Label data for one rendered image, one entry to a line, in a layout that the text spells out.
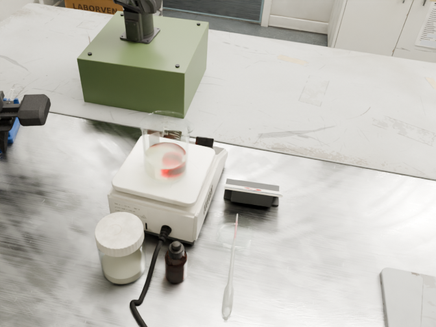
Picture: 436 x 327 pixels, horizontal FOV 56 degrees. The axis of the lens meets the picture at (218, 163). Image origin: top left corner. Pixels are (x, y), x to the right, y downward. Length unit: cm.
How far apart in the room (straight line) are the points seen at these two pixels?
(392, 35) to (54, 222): 267
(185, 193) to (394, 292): 31
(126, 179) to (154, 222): 7
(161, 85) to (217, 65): 25
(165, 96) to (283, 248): 37
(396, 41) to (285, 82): 213
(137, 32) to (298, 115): 36
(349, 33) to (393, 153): 220
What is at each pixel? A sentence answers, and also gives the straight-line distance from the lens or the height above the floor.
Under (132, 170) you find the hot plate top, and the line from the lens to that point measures 59.
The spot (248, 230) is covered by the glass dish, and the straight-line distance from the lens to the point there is 62.
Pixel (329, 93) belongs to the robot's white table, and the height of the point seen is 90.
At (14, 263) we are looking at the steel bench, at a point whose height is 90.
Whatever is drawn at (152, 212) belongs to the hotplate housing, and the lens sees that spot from 57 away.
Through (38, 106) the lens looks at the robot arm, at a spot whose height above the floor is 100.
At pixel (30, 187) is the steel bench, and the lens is 72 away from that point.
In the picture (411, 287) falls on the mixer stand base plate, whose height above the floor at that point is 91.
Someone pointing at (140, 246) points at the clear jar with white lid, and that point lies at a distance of 53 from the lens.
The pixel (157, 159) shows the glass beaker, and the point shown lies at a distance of 53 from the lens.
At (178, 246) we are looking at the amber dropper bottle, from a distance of 52.
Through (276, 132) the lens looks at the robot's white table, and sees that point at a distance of 82.
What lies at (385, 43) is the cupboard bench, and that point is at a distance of 306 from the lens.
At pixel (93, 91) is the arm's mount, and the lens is 87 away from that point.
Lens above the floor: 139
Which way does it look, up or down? 42 degrees down
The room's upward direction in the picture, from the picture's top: 5 degrees clockwise
